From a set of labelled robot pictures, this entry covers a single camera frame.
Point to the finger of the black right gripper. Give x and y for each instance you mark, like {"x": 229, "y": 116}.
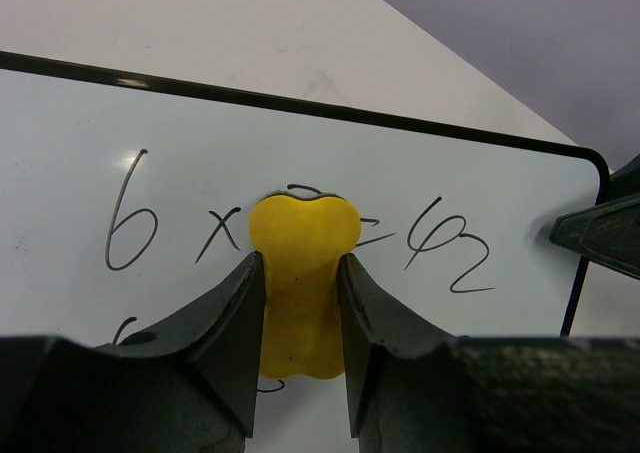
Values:
{"x": 607, "y": 234}

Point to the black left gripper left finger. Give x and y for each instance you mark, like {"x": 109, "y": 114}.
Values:
{"x": 187, "y": 383}

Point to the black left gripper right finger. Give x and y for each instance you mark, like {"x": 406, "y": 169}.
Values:
{"x": 412, "y": 387}

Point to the yellow bone-shaped eraser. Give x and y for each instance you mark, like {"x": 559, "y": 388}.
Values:
{"x": 301, "y": 242}

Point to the small black-framed whiteboard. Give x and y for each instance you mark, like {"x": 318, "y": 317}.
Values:
{"x": 125, "y": 197}

